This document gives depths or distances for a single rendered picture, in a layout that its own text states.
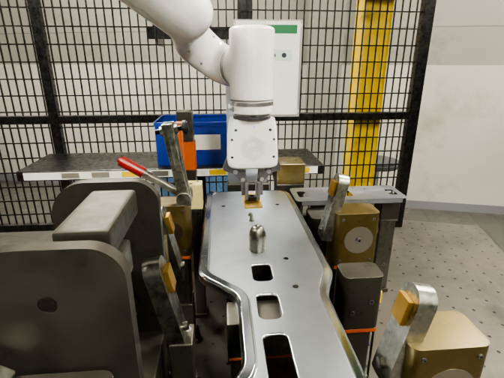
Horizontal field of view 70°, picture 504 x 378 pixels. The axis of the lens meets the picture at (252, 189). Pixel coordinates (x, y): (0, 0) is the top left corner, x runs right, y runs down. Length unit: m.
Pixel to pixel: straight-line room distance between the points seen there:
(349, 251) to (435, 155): 2.95
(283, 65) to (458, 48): 2.49
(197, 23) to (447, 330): 0.53
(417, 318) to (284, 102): 0.97
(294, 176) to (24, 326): 0.79
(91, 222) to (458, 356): 0.40
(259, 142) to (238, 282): 0.28
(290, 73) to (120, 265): 1.06
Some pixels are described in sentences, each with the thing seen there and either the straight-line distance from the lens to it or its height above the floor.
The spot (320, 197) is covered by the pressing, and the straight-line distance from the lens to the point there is 0.93.
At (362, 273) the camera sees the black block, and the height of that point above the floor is 0.99.
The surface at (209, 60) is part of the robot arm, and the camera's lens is 0.75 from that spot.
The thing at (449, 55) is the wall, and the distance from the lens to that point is 3.59.
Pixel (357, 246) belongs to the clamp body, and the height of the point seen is 0.97.
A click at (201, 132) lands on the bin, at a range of 1.09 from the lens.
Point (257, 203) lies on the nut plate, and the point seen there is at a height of 1.05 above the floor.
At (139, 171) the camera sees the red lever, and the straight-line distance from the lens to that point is 0.75.
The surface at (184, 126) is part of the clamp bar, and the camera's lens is 0.71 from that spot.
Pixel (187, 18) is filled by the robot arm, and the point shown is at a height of 1.39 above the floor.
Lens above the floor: 1.33
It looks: 19 degrees down
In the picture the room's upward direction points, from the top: straight up
